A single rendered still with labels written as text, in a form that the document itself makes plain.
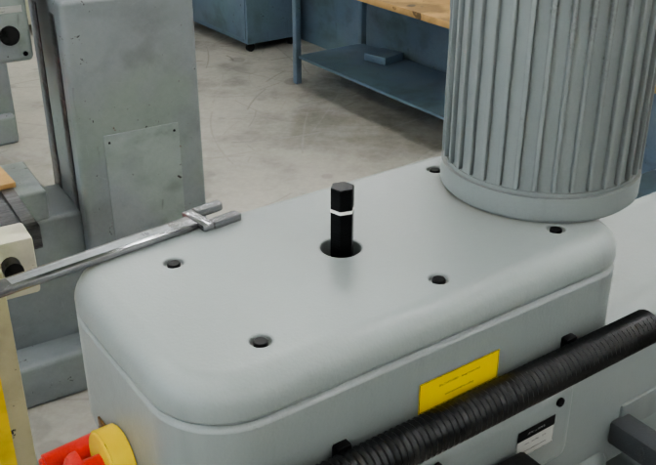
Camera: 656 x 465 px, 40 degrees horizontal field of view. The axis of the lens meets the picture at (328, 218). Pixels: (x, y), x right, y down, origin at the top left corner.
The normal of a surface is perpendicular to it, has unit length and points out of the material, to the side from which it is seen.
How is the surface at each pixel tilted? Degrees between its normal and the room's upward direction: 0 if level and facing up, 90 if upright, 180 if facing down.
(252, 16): 90
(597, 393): 90
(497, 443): 90
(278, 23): 90
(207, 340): 0
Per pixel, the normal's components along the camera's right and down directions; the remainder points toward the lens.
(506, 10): -0.65, 0.33
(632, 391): 0.58, 0.36
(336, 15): -0.82, 0.25
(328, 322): 0.00, -0.90
